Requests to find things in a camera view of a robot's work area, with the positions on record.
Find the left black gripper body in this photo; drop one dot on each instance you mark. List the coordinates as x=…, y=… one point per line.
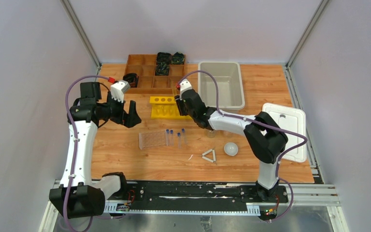
x=120, y=109

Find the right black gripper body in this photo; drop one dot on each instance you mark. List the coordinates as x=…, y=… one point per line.
x=183, y=108

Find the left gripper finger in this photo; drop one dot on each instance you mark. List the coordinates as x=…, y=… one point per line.
x=131, y=119
x=132, y=106

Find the clear glass test tube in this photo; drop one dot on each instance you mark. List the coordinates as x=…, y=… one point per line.
x=174, y=91

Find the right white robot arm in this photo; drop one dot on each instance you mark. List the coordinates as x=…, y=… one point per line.
x=266, y=139

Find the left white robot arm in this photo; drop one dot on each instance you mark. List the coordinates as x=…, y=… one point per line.
x=77, y=196

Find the clear plastic tube rack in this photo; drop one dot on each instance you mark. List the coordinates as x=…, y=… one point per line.
x=151, y=139

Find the yellow test tube rack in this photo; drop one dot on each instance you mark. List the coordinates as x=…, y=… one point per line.
x=164, y=107

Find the small glass beaker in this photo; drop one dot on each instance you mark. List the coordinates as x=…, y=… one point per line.
x=210, y=133

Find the beige plastic bin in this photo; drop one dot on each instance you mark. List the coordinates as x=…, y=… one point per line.
x=228, y=89

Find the wooden compartment tray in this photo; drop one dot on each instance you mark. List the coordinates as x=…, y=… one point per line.
x=144, y=65

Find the white clay triangle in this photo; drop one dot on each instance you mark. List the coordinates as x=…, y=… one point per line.
x=209, y=155

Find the white round dish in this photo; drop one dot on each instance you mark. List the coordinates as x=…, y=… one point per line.
x=231, y=149

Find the white plastic bin lid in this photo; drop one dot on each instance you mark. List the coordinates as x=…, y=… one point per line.
x=291, y=119

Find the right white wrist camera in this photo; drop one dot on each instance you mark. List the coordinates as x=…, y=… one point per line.
x=184, y=85

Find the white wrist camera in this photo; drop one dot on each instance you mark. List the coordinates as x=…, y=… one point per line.
x=118, y=90
x=184, y=85

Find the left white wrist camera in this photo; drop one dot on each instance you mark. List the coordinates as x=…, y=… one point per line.
x=118, y=90

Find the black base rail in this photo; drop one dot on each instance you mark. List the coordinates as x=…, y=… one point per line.
x=179, y=197

